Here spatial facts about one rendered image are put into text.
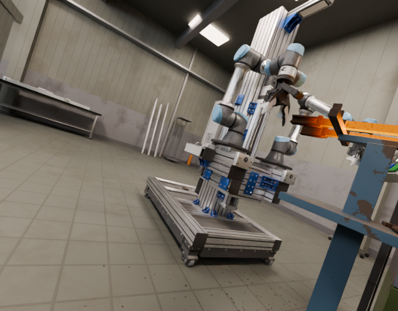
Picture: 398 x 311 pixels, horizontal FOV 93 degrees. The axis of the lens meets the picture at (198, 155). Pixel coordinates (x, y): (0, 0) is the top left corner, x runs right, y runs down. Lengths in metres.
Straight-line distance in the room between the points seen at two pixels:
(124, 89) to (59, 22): 2.37
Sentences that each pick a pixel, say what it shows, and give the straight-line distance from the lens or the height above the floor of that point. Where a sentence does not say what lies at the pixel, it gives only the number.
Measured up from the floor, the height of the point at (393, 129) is 0.93.
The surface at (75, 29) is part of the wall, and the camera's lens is 7.67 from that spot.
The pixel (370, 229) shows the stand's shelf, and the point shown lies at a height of 0.66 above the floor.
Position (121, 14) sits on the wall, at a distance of 7.97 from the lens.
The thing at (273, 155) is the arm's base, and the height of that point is 0.86.
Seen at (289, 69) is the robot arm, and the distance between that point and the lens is 0.99.
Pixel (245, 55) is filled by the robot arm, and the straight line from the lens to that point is 1.41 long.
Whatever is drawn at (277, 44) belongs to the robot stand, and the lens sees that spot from 1.95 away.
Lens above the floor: 0.70
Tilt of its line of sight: 1 degrees down
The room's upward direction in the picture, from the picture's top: 19 degrees clockwise
